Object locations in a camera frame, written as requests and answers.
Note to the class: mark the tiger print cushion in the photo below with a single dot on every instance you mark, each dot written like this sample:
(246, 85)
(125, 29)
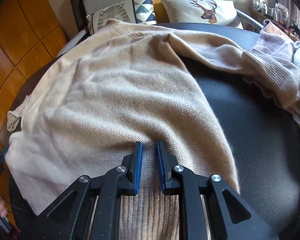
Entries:
(129, 11)

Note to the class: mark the wooden side desk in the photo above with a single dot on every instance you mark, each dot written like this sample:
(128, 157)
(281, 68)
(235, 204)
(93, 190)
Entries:
(278, 15)

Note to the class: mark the beige knit sweater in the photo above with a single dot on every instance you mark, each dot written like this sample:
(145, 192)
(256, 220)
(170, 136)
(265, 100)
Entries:
(124, 84)

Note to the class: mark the deer print cushion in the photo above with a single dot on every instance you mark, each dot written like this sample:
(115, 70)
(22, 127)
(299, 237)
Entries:
(217, 12)

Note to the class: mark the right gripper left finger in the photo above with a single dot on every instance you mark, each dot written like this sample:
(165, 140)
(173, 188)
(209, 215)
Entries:
(90, 207)

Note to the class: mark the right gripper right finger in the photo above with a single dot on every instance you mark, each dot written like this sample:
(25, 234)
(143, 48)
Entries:
(209, 208)

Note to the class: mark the black padded table mat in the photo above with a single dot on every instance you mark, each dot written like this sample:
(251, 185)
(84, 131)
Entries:
(266, 147)

